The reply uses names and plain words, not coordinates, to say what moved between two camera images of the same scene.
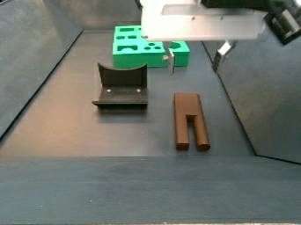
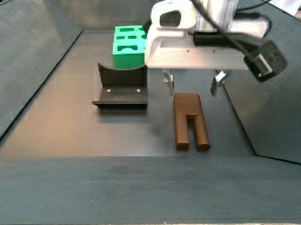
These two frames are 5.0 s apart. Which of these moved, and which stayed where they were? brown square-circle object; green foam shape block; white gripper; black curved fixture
Moved: white gripper
Stayed: black curved fixture; green foam shape block; brown square-circle object
